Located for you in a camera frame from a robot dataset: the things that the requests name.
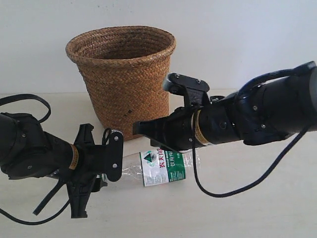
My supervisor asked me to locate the brown woven wicker basket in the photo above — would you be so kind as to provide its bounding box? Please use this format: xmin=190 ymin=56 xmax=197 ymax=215
xmin=65 ymin=25 xmax=176 ymax=141

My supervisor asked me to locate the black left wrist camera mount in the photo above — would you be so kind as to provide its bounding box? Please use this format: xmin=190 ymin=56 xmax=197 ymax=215
xmin=102 ymin=127 xmax=124 ymax=182

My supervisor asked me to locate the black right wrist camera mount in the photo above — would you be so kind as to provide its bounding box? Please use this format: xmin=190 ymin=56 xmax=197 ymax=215
xmin=162 ymin=72 xmax=211 ymax=108

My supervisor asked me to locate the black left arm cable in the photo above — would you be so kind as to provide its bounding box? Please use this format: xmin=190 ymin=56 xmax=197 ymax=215
xmin=0 ymin=93 xmax=70 ymax=226

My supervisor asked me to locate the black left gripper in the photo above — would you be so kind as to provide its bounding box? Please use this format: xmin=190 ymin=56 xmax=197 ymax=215
xmin=65 ymin=123 xmax=107 ymax=218

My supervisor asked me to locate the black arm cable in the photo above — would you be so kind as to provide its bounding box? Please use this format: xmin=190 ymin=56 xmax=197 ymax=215
xmin=0 ymin=93 xmax=70 ymax=226
xmin=189 ymin=106 xmax=317 ymax=198

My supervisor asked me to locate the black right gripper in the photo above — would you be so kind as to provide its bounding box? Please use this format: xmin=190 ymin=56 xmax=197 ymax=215
xmin=132 ymin=107 xmax=193 ymax=152

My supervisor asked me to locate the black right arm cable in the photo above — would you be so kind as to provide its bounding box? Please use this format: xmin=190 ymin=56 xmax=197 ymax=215
xmin=189 ymin=106 xmax=317 ymax=198

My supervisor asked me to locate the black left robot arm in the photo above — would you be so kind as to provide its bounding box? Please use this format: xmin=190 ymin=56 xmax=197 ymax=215
xmin=0 ymin=113 xmax=106 ymax=218

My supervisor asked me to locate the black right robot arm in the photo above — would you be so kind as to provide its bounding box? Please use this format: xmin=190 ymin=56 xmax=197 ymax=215
xmin=132 ymin=61 xmax=317 ymax=152

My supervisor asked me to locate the clear plastic bottle green label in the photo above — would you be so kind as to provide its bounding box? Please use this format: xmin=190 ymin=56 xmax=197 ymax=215
xmin=109 ymin=148 xmax=201 ymax=189

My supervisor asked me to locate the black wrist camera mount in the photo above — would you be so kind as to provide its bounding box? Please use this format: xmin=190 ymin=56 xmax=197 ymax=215
xmin=102 ymin=127 xmax=124 ymax=182
xmin=162 ymin=72 xmax=211 ymax=108

